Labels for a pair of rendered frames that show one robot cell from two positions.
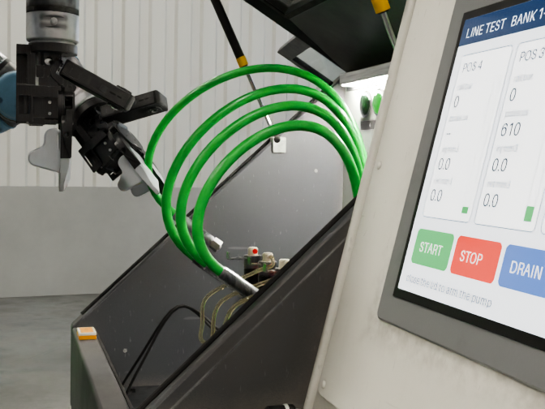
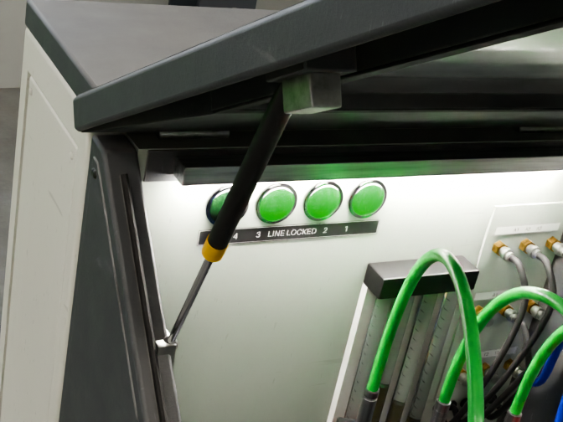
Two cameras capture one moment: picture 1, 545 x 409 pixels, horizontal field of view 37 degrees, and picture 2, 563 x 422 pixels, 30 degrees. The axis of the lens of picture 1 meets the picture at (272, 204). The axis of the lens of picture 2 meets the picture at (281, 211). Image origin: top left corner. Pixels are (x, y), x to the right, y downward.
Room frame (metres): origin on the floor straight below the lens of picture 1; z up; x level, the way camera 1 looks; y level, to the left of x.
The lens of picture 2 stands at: (1.75, 0.83, 1.89)
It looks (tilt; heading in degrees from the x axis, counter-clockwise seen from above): 26 degrees down; 256
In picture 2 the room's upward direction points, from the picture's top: 12 degrees clockwise
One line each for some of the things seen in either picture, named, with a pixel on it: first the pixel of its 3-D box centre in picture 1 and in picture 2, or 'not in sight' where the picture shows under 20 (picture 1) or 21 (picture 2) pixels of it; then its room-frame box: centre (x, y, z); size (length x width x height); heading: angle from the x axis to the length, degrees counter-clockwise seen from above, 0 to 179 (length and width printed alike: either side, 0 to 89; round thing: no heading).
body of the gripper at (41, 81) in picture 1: (46, 86); not in sight; (1.20, 0.33, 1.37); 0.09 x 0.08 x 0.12; 108
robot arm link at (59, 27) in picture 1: (53, 31); not in sight; (1.19, 0.32, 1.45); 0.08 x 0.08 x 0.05
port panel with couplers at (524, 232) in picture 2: not in sight; (508, 310); (1.14, -0.29, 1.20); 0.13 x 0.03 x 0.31; 18
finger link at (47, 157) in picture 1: (49, 159); not in sight; (1.18, 0.32, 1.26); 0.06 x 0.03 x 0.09; 108
